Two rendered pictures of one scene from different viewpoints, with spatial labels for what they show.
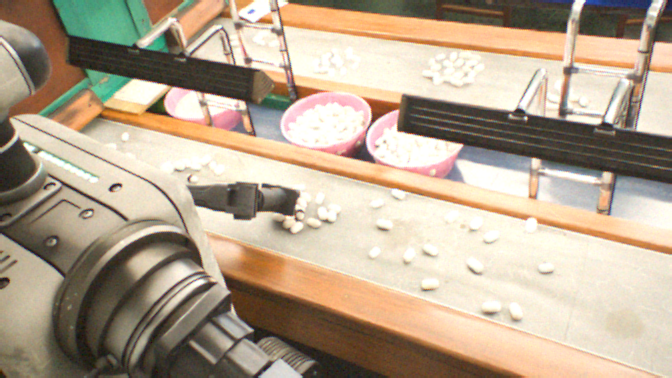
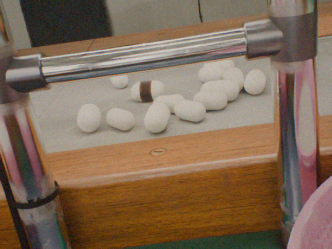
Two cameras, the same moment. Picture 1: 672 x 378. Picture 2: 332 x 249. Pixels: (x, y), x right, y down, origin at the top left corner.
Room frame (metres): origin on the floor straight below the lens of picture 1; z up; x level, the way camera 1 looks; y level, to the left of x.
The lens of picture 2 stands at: (1.85, 0.12, 0.89)
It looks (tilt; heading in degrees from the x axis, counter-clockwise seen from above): 22 degrees down; 147
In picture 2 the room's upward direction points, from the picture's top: 9 degrees counter-clockwise
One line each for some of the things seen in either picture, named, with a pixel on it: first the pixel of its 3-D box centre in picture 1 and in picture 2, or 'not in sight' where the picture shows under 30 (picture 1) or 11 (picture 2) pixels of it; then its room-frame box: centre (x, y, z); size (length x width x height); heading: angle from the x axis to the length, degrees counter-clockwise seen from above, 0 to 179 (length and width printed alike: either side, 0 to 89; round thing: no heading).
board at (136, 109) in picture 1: (153, 82); not in sight; (1.98, 0.49, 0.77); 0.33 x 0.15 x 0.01; 144
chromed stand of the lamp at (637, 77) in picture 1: (606, 76); not in sight; (1.34, -0.73, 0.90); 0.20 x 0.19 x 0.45; 54
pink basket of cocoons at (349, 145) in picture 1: (327, 130); not in sight; (1.60, -0.04, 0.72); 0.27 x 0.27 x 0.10
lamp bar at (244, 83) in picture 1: (161, 63); not in sight; (1.53, 0.34, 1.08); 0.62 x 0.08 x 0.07; 54
